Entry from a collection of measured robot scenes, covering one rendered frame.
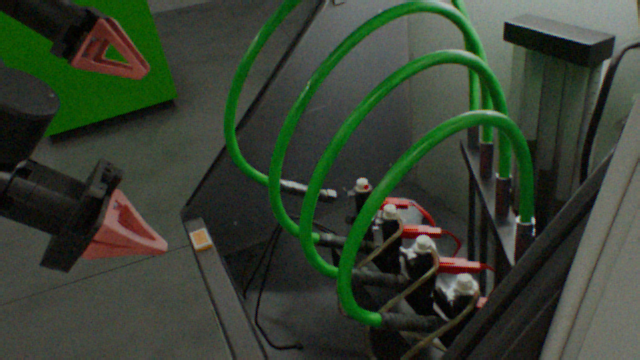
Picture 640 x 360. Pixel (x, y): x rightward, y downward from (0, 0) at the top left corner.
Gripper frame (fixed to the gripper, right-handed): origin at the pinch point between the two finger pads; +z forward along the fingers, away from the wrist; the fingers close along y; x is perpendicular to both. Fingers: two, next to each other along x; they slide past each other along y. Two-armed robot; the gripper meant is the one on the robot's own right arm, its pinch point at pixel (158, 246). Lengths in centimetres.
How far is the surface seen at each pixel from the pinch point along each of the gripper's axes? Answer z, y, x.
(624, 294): 25.6, 27.7, -19.9
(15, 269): 4, -170, 173
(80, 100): -8, -144, 315
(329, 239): 20.5, 6.1, 7.6
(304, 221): 10.9, 11.2, -1.3
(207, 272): 17.5, -19.3, 25.0
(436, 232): 32.9, 14.5, 7.8
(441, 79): 39, 29, 44
